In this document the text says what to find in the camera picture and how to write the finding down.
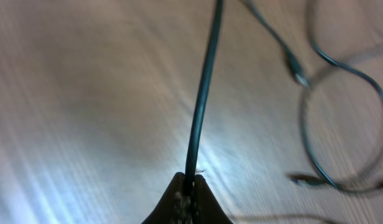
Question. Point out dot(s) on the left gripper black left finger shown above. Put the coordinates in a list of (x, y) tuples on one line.
[(174, 206)]

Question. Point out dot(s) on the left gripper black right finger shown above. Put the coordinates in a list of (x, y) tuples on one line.
[(207, 210)]

